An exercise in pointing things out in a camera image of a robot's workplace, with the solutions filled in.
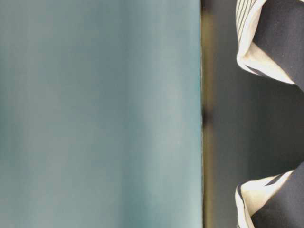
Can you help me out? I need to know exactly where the teal backdrop sheet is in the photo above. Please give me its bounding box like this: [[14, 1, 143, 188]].
[[0, 0, 202, 228]]

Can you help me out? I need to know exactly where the navy white striped slipper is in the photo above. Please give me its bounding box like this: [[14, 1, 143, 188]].
[[235, 0, 304, 90], [235, 163, 304, 228]]

